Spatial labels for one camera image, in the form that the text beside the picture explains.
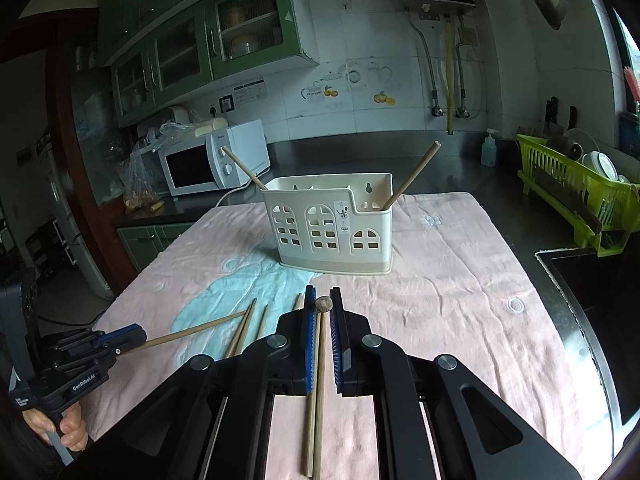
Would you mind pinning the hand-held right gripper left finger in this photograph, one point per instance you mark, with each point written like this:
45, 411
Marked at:
310, 340

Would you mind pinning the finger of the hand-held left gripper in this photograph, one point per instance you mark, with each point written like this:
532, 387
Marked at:
125, 334
122, 350

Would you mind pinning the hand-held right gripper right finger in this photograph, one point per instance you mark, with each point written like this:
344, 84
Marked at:
338, 340

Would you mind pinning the cream plastic utensil holder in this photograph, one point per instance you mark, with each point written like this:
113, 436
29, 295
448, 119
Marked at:
300, 240

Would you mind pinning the person's left forearm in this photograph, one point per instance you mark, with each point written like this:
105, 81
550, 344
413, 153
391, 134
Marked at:
20, 452

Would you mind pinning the person's left hand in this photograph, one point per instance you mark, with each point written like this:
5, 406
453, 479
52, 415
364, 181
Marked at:
72, 430

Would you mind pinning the green base cabinet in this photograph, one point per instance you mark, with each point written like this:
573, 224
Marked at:
150, 245

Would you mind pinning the pink towel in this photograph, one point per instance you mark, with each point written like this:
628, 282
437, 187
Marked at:
450, 285

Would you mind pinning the clear plastic bag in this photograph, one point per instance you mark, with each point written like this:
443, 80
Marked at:
137, 170

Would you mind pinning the white microwave oven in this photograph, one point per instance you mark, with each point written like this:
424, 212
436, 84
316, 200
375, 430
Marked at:
240, 145

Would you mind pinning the clear soap bottle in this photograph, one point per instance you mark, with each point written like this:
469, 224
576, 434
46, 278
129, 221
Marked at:
489, 152

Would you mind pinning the black power outlet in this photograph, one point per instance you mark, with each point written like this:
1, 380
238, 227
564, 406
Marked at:
227, 103

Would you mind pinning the dark wooden board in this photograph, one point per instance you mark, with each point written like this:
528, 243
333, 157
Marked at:
565, 197

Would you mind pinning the steel sink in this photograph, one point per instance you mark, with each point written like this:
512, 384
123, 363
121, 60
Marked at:
610, 320

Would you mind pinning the green plastic dish rack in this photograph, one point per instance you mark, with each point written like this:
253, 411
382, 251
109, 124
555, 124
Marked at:
612, 200

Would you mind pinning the black kitchen knives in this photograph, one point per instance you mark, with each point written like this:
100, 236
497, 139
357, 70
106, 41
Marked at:
551, 115

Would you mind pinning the white bowls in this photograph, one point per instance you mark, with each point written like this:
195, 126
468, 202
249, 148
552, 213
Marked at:
597, 165

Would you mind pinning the brown wooden door frame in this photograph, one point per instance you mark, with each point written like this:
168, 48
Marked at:
75, 170

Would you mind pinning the white wall label sheet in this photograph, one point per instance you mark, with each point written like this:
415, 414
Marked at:
249, 91

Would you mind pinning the fruit wall sticker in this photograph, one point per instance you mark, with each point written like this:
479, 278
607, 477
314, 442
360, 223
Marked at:
355, 77

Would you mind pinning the green wall cabinet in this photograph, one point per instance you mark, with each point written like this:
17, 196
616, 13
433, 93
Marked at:
195, 25

